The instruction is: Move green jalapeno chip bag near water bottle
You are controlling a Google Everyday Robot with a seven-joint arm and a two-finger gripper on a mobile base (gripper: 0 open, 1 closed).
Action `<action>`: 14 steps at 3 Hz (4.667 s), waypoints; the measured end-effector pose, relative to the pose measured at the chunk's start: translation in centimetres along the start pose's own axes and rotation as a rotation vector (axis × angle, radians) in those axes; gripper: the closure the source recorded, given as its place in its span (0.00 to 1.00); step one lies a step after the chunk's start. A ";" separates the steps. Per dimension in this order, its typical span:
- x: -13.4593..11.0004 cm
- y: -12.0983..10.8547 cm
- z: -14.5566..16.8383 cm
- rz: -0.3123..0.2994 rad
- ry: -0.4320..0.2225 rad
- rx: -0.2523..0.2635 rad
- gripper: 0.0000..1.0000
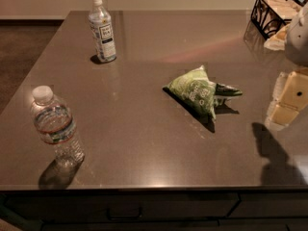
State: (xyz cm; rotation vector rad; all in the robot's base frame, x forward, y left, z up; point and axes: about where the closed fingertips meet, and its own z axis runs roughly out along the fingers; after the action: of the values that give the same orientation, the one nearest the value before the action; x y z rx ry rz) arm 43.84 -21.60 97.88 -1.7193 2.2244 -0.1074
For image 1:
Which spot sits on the black wire basket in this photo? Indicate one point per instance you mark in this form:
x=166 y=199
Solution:
x=269 y=16

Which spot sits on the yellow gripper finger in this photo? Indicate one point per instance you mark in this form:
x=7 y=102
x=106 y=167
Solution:
x=294 y=96
x=276 y=114

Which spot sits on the clear plastic water bottle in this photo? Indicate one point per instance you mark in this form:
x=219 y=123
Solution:
x=56 y=126

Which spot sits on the green jalapeno chip bag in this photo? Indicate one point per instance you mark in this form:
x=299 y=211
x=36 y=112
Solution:
x=198 y=92

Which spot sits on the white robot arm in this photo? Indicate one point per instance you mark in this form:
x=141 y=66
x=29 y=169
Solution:
x=296 y=42

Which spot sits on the white napkin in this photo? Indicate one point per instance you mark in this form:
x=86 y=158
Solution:
x=277 y=41

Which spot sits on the black drawer handle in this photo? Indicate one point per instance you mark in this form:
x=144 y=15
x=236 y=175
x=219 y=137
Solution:
x=124 y=213

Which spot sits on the tall white labelled bottle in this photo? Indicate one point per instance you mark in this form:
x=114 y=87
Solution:
x=103 y=33

